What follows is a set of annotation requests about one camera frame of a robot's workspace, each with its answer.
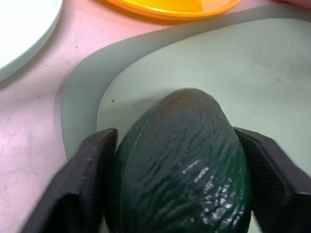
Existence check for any dark green avocado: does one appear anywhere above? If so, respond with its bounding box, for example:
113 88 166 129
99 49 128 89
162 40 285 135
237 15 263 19
104 87 254 233

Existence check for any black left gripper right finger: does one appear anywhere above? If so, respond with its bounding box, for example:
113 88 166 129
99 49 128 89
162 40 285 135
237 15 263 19
233 126 311 233

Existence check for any orange plate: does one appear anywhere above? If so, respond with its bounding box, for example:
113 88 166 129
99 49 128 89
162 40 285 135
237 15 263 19
98 0 242 24

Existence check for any pale green plate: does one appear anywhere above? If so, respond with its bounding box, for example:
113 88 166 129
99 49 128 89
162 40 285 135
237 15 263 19
61 4 311 233

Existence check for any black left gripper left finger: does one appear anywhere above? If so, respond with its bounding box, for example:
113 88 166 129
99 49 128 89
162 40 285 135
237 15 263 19
21 128 119 233

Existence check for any white plate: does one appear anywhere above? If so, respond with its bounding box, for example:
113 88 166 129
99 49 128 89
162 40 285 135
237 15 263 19
0 0 63 83

